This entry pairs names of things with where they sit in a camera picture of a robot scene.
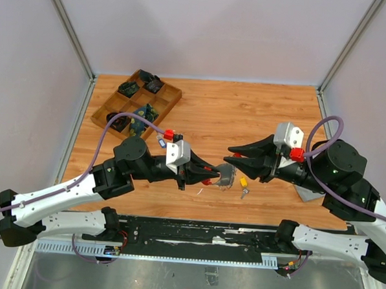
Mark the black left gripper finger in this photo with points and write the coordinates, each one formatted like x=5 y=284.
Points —
x=196 y=174
x=198 y=165

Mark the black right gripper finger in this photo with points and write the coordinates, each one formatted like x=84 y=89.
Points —
x=254 y=168
x=262 y=147

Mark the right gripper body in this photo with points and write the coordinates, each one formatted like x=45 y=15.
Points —
x=296 y=172

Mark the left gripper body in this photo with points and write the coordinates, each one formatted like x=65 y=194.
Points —
x=156 y=172

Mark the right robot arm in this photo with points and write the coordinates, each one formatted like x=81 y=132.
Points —
x=335 y=171

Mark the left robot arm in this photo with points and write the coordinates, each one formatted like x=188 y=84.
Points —
x=46 y=212

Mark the key with yellow tag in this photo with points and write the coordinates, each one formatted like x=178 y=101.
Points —
x=244 y=185

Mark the grey foam pad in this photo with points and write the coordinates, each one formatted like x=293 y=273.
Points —
x=307 y=195

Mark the key with blue tag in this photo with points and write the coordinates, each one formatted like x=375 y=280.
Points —
x=161 y=140

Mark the dark tie orange flowers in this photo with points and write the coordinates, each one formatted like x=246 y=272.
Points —
x=120 y=123

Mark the wooden compartment tray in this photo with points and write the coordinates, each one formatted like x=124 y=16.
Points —
x=153 y=107

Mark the dark tie purple pattern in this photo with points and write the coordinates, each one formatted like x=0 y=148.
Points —
x=153 y=86

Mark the green patterned rolled tie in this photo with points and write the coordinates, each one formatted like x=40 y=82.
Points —
x=128 y=88

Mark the dark folded tie back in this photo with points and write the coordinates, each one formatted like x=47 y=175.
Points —
x=147 y=77

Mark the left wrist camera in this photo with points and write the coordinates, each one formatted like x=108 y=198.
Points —
x=177 y=154

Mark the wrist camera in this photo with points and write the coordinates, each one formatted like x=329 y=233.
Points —
x=177 y=154
x=287 y=134

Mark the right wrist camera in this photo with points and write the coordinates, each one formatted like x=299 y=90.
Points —
x=287 y=134

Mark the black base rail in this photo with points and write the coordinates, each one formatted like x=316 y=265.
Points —
x=195 y=240

